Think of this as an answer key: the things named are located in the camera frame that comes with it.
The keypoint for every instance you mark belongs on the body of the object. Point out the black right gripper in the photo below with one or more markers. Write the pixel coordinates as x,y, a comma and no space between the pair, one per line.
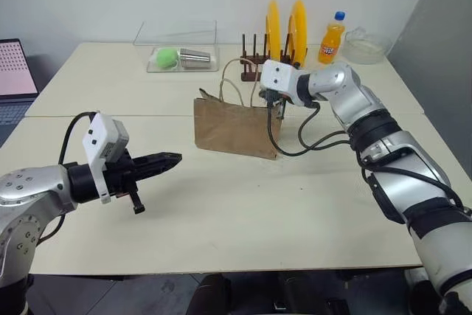
270,96

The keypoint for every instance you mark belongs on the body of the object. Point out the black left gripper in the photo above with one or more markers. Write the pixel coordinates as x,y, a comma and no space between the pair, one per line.
121,171

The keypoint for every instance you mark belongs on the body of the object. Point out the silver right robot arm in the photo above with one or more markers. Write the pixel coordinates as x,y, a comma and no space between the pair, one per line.
398,160

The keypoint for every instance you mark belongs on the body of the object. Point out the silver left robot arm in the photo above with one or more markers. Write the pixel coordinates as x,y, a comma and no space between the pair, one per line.
26,197

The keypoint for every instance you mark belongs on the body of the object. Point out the brown paper bag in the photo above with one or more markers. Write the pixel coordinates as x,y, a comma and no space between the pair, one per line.
232,128

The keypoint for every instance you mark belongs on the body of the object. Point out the dark wooden plate rack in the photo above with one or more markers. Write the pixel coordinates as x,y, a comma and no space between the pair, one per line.
249,66

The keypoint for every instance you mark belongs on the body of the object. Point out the yellow plate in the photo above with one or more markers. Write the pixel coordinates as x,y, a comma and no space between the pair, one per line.
273,31
299,31

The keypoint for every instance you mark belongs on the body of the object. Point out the orange soda bottle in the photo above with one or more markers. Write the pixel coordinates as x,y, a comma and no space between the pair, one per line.
331,44

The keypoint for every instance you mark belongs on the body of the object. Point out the stacked metal cups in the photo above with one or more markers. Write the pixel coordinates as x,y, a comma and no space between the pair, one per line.
195,58

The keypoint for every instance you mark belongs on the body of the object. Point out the clear glass bowl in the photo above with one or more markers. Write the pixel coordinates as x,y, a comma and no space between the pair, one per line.
365,47

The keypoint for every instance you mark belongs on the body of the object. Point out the green ball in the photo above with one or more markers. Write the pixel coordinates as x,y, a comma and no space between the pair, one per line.
166,57

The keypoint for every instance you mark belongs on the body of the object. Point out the clear plastic box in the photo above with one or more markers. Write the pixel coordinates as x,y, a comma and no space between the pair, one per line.
177,40

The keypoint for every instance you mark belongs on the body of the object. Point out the open laptop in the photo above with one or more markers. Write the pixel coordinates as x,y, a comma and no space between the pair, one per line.
14,71

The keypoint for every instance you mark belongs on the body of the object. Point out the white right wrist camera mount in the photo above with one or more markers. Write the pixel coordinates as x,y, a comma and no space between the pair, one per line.
278,77

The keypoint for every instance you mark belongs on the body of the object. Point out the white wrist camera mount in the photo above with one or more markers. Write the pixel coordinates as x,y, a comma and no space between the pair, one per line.
278,77
99,138

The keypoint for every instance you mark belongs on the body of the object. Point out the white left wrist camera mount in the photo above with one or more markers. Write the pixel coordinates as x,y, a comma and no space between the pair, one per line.
99,138

